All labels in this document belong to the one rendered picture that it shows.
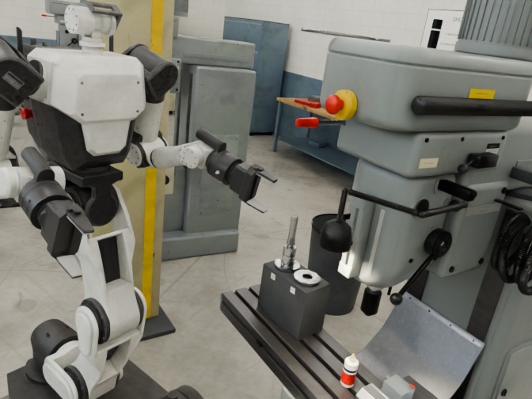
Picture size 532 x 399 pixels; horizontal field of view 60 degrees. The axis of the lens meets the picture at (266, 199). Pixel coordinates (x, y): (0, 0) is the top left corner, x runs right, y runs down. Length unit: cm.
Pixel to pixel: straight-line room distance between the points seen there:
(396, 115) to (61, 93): 79
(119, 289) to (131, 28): 148
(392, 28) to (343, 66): 597
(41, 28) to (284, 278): 867
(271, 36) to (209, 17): 271
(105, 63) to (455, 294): 123
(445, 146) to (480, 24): 34
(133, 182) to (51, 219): 175
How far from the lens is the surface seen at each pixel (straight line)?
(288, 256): 158
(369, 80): 94
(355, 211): 110
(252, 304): 174
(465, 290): 157
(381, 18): 713
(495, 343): 159
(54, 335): 190
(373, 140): 105
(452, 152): 108
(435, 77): 95
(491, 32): 125
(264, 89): 845
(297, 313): 156
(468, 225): 125
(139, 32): 255
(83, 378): 173
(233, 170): 131
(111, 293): 143
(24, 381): 202
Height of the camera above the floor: 189
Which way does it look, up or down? 20 degrees down
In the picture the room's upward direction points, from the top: 8 degrees clockwise
